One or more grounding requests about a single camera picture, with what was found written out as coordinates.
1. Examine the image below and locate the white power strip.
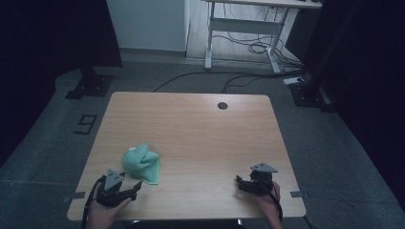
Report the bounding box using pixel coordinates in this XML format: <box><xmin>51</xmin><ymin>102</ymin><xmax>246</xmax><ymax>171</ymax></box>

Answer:
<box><xmin>283</xmin><ymin>76</ymin><xmax>306</xmax><ymax>86</ymax></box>

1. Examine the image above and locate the person's left hand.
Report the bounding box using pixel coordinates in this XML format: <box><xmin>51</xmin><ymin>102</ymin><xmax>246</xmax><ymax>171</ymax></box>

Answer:
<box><xmin>86</xmin><ymin>184</ymin><xmax>132</xmax><ymax>222</ymax></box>

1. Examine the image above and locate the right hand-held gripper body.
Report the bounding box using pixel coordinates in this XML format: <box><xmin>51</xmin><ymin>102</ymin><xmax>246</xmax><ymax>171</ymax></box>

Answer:
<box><xmin>249</xmin><ymin>162</ymin><xmax>279</xmax><ymax>195</ymax></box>

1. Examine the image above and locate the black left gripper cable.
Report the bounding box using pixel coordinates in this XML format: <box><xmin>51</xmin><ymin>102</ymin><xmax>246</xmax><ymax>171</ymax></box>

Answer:
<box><xmin>80</xmin><ymin>176</ymin><xmax>107</xmax><ymax>229</ymax></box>

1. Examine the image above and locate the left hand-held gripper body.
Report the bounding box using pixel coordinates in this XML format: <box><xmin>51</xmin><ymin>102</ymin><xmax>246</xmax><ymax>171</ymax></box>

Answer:
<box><xmin>96</xmin><ymin>169</ymin><xmax>139</xmax><ymax>208</ymax></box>

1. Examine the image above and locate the green towel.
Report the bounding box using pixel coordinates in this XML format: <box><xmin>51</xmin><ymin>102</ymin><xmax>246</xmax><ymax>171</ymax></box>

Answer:
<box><xmin>121</xmin><ymin>143</ymin><xmax>161</xmax><ymax>186</ymax></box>

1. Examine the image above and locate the person's right hand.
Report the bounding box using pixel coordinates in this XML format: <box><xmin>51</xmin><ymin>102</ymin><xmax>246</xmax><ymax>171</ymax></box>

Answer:
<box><xmin>255</xmin><ymin>181</ymin><xmax>284</xmax><ymax>221</ymax></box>

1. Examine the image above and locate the black stand base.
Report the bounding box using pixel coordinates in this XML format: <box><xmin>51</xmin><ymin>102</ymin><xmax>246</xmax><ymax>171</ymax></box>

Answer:
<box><xmin>288</xmin><ymin>79</ymin><xmax>337</xmax><ymax>113</ymax></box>
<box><xmin>64</xmin><ymin>66</ymin><xmax>116</xmax><ymax>100</ymax></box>

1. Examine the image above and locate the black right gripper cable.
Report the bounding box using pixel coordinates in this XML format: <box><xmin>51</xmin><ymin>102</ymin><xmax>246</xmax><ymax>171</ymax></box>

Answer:
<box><xmin>261</xmin><ymin>180</ymin><xmax>284</xmax><ymax>222</ymax></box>

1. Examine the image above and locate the long black floor cable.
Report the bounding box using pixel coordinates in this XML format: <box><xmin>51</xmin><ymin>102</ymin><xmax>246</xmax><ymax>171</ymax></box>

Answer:
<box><xmin>152</xmin><ymin>71</ymin><xmax>289</xmax><ymax>94</ymax></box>

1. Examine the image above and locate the bundle of black cables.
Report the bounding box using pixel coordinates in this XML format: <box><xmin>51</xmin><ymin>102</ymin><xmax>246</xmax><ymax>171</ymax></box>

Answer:
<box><xmin>212</xmin><ymin>3</ymin><xmax>304</xmax><ymax>73</ymax></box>

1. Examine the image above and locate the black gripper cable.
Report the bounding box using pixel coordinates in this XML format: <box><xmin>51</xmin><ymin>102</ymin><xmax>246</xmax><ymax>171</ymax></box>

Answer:
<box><xmin>261</xmin><ymin>180</ymin><xmax>284</xmax><ymax>222</ymax></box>
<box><xmin>80</xmin><ymin>176</ymin><xmax>107</xmax><ymax>229</ymax></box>

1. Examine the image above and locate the white desk frame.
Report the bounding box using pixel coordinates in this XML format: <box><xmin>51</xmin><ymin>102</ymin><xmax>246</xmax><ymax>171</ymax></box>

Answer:
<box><xmin>202</xmin><ymin>0</ymin><xmax>323</xmax><ymax>74</ymax></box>

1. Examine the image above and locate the white cabinet panel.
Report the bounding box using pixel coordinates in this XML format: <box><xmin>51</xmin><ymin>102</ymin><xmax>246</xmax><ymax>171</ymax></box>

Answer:
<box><xmin>105</xmin><ymin>0</ymin><xmax>191</xmax><ymax>52</ymax></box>

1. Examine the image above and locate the dark curtain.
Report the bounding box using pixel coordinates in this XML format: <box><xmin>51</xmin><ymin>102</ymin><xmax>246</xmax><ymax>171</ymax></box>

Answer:
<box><xmin>0</xmin><ymin>0</ymin><xmax>124</xmax><ymax>168</ymax></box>
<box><xmin>301</xmin><ymin>0</ymin><xmax>405</xmax><ymax>219</ymax></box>

